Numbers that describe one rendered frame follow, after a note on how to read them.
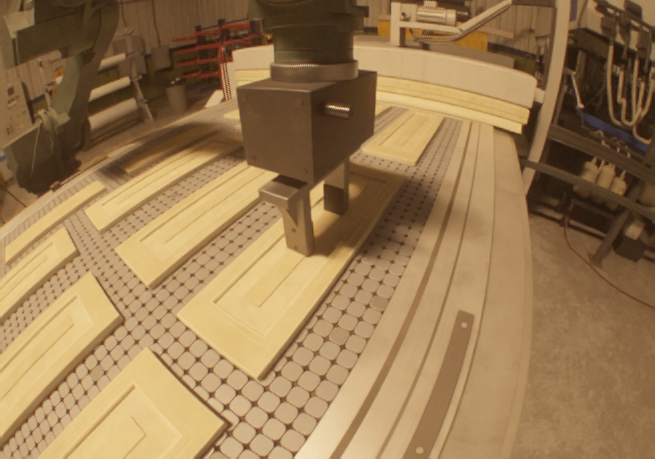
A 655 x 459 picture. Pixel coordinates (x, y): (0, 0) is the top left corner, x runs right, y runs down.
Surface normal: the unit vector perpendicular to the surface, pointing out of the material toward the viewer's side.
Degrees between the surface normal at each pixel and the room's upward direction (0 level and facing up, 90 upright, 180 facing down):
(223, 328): 0
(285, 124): 90
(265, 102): 90
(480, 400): 0
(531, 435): 0
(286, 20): 90
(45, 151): 90
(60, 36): 106
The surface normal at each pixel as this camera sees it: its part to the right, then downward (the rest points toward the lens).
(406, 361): -0.01, -0.79
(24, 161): 0.94, 0.20
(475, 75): -0.50, 0.53
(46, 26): 0.91, 0.41
